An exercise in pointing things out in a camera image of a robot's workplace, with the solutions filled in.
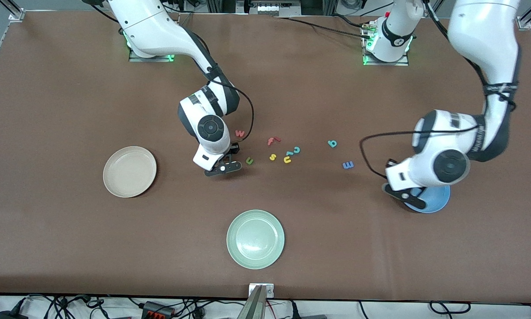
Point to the blue round plate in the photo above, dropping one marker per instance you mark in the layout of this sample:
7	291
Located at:
438	199

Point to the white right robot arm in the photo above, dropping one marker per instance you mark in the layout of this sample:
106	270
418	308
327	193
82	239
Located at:
159	31

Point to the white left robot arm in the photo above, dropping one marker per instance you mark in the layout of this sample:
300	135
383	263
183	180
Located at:
482	35

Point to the metal table corner bracket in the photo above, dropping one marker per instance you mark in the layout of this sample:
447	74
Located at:
524	22
16	16

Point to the green round plate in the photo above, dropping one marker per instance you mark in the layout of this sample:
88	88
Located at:
255	239

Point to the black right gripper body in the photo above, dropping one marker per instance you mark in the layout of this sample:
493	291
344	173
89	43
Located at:
230	153

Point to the metal bracket plate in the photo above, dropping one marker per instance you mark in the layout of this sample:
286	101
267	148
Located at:
269	290

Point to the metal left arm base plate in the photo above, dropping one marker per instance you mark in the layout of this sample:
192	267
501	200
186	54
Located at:
387	63

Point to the blue foam letter m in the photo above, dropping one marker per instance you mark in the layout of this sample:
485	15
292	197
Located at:
347	165

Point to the aluminium profile post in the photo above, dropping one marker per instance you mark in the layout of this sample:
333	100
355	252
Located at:
253	308

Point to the beige round plate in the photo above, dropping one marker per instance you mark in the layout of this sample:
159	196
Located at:
129	172

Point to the grey connector box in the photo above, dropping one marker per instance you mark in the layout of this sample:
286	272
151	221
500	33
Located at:
269	9

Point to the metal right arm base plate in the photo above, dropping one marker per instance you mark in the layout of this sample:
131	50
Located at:
159	59

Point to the black orange power strip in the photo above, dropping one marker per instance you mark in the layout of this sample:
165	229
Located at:
156	310

